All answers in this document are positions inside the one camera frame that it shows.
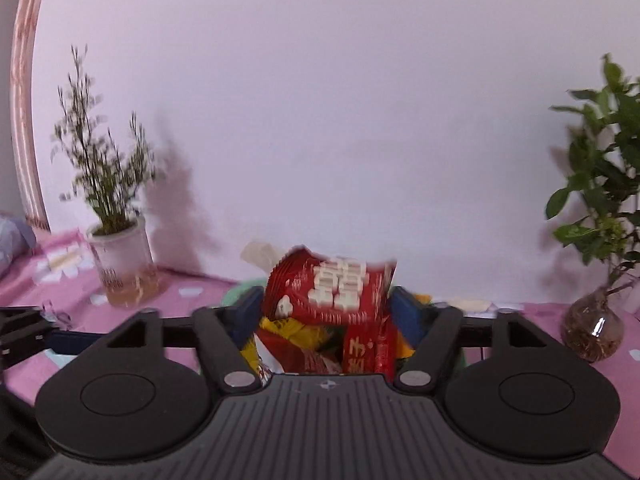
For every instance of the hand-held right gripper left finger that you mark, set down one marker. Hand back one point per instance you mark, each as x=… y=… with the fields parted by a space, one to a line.
x=247 y=312

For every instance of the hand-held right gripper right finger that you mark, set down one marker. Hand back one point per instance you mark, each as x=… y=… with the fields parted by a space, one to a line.
x=405 y=310

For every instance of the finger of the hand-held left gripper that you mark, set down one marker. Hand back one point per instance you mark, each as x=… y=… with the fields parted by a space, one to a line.
x=62 y=342

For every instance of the red packet white lettering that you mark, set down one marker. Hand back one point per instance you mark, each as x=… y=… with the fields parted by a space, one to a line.
x=300 y=280

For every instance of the pink printed tablecloth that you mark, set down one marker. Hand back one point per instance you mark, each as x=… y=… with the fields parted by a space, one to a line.
x=190 y=290

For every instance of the red packet with figure print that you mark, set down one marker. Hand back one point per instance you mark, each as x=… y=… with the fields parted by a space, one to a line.
x=305 y=360

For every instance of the thin-leaf plant in clear jar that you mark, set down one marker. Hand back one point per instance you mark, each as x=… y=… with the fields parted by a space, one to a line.
x=125 y=260

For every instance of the light blue cloth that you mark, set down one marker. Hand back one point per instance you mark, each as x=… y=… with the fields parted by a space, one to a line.
x=12 y=245

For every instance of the leafy plant in round vase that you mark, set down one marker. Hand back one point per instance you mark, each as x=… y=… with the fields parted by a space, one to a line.
x=595 y=330

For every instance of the pink curtain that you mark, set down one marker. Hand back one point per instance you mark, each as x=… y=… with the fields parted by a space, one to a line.
x=25 y=110

